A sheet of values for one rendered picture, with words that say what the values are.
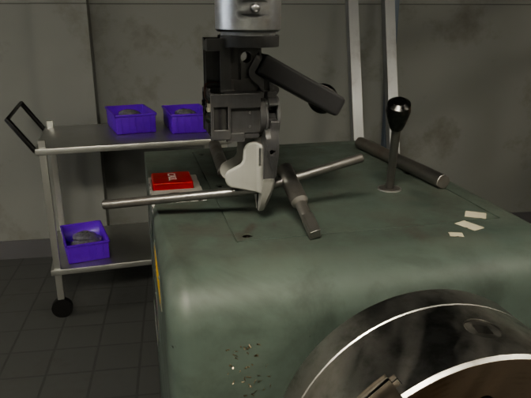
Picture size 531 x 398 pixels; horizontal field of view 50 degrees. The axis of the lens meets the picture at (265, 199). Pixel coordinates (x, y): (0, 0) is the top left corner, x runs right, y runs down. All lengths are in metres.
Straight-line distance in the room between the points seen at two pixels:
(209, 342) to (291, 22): 3.13
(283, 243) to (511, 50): 3.62
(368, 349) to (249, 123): 0.28
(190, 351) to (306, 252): 0.16
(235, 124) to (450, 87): 3.40
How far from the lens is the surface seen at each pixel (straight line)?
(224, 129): 0.65
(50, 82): 3.53
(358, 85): 3.41
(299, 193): 0.68
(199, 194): 0.71
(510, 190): 4.41
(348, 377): 0.54
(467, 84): 4.06
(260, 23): 0.64
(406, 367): 0.51
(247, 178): 0.68
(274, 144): 0.65
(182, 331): 0.59
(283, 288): 0.60
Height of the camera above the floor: 1.51
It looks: 18 degrees down
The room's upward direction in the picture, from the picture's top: straight up
